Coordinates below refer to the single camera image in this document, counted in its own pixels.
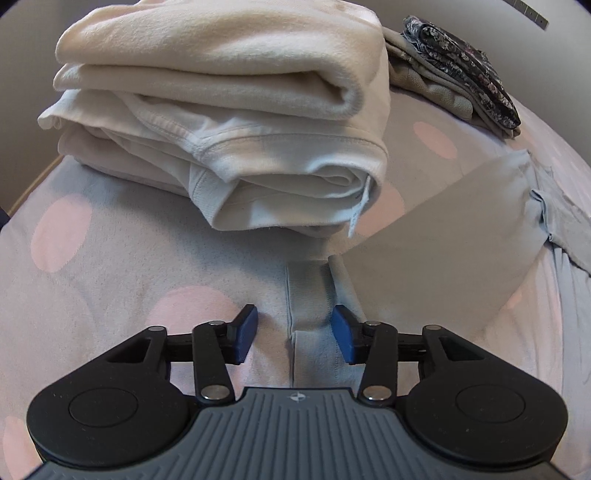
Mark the grey wall switch panel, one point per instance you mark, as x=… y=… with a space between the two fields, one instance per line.
x=531 y=11

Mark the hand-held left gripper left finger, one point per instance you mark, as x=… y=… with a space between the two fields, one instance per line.
x=244 y=334

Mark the pink polka dot bed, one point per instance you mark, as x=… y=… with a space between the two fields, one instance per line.
x=115 y=277

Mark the cream fleece folded garment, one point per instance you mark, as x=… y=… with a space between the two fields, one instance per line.
x=207 y=50

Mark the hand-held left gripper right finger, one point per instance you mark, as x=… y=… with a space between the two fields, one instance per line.
x=344 y=334

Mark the dark floral folded garment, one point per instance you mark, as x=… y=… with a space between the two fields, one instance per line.
x=471 y=74

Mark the wooden bed frame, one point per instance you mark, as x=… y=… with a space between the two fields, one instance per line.
x=34 y=184

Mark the light blue garment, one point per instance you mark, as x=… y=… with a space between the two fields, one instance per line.
x=438 y=249

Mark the beige folded garment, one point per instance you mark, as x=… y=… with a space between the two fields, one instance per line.
x=429 y=87

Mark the white cotton folded garment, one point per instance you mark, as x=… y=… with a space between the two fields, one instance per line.
x=277 y=184

